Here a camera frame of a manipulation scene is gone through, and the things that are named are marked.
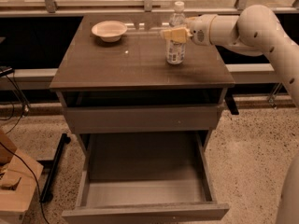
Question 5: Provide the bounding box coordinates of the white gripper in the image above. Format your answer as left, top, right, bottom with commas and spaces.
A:
160, 14, 217, 46

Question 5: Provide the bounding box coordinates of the clear plastic water bottle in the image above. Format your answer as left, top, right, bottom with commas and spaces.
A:
166, 1, 186, 65

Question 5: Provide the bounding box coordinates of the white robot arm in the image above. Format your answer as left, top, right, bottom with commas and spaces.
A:
161, 5, 299, 224

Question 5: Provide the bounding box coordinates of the grey drawer cabinet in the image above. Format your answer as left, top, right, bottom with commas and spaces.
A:
50, 12, 236, 224

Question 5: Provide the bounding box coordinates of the closed grey top drawer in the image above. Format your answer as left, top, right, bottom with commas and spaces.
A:
64, 105, 223, 134

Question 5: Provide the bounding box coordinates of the open grey middle drawer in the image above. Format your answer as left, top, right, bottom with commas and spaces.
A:
63, 132, 229, 224

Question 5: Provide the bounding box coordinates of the white paper bowl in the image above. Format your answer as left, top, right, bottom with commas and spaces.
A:
92, 21, 127, 43

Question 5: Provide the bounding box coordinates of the black bar behind cabinet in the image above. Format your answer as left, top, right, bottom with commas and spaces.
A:
224, 90, 239, 115

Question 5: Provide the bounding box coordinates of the black metal floor bar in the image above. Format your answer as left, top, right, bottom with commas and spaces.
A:
39, 133, 71, 203

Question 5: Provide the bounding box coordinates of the cardboard box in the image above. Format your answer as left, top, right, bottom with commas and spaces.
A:
0, 131, 43, 224

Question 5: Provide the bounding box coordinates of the metal window rail frame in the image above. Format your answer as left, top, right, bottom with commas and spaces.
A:
0, 0, 299, 17

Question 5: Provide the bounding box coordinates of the black cable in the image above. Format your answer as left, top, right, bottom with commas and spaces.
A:
0, 68, 50, 224

